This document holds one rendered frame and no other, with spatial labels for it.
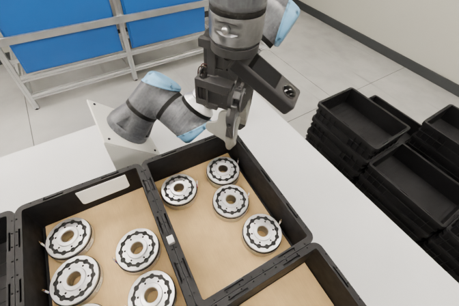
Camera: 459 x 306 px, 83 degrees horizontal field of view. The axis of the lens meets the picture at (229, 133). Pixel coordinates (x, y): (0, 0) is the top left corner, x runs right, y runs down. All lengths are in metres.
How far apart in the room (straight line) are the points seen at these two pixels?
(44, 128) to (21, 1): 0.88
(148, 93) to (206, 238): 0.46
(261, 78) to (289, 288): 0.52
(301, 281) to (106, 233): 0.51
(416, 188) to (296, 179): 0.84
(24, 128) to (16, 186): 1.40
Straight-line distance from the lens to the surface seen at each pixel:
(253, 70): 0.39
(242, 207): 0.75
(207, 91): 0.42
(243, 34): 0.35
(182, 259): 0.63
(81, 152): 1.17
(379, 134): 1.69
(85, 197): 0.80
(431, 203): 1.70
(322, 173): 1.08
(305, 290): 0.75
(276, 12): 0.76
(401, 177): 1.70
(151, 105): 0.86
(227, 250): 0.74
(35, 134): 2.45
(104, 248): 0.79
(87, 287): 0.74
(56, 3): 2.28
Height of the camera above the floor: 1.53
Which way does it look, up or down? 48 degrees down
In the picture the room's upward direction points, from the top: 4 degrees clockwise
